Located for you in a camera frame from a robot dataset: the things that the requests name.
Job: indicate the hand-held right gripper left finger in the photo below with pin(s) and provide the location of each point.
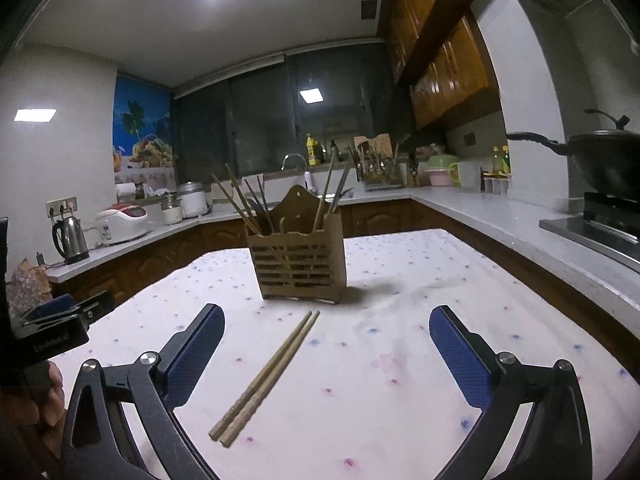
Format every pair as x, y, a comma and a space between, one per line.
197, 355

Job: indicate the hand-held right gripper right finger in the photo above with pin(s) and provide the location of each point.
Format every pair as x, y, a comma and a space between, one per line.
457, 355

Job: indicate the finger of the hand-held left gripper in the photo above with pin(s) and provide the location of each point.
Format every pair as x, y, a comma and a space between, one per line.
57, 304
95, 305

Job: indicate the pair of wooden chopsticks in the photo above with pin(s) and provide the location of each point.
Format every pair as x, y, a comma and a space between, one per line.
259, 379

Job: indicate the ridged wooden chopstick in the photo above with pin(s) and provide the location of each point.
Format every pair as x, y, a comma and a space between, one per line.
270, 380

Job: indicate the wooden utensil holder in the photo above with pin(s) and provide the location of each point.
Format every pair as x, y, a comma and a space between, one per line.
300, 265

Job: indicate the plain wooden chopstick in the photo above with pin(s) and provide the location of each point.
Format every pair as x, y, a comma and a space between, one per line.
233, 205
240, 195

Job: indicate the metal chopstick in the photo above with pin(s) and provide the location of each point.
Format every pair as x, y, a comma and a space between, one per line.
255, 205
266, 205

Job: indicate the grey chopstick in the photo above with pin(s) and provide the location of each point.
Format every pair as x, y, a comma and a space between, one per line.
340, 185

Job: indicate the long wooden chopstick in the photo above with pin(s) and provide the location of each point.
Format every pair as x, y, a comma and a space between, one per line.
325, 190

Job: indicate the dish rack with utensils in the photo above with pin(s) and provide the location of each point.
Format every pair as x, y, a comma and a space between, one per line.
380, 175

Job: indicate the person's left hand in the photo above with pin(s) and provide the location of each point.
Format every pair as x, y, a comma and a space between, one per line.
50, 410

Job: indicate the floral cloth bag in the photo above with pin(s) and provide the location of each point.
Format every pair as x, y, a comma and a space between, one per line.
27, 285

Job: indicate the steel electric kettle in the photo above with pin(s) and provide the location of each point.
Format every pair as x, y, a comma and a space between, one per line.
70, 240

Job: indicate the floral white tablecloth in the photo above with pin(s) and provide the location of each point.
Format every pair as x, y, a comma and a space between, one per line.
380, 360

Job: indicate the red and white rice cooker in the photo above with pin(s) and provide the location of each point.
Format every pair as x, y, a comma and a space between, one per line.
122, 225

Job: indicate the paper towel roll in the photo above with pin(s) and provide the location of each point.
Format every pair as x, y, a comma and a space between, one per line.
126, 193

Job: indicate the glass jar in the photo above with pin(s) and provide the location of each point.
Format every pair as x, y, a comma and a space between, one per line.
171, 212

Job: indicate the white pot with steel lid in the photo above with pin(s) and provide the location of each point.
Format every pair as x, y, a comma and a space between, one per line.
192, 202

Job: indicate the wooden lower cabinets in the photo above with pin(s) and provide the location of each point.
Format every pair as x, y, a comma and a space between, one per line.
380, 217

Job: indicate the wooden cabinets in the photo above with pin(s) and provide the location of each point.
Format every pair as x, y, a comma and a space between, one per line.
380, 217
440, 75

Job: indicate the white plastic container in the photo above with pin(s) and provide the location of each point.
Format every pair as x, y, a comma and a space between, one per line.
469, 176

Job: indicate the pink and green container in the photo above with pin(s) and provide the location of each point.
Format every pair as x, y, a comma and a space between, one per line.
441, 172

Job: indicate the knife block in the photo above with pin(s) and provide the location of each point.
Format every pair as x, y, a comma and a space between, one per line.
414, 172

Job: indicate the steel gas stove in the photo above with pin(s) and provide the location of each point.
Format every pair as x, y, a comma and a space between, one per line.
600, 225

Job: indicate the chrome faucet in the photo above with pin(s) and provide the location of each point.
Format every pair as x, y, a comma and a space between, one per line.
295, 160

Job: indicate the wooden cutting board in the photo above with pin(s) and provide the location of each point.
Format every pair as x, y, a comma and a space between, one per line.
372, 144

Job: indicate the yellow bottle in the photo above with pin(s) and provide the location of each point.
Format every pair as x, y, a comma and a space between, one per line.
313, 152

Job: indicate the dark glass bottle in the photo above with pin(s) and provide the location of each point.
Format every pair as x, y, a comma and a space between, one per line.
334, 152

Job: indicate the black wok with lid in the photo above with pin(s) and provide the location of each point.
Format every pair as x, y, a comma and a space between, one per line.
600, 160

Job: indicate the dark window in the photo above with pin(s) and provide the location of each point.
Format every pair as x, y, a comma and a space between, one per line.
260, 120

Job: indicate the wooden upper cabinets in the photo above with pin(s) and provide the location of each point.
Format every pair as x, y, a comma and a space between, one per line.
440, 75

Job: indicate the ceiling vent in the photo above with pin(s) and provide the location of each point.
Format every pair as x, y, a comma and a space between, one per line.
368, 9

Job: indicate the silver wall outlet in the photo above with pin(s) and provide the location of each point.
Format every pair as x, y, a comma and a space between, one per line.
62, 207

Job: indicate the fruit wall poster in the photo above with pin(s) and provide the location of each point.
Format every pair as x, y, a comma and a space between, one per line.
142, 125

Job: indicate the dark wall outlet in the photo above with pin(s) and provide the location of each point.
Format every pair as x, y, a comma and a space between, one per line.
469, 139

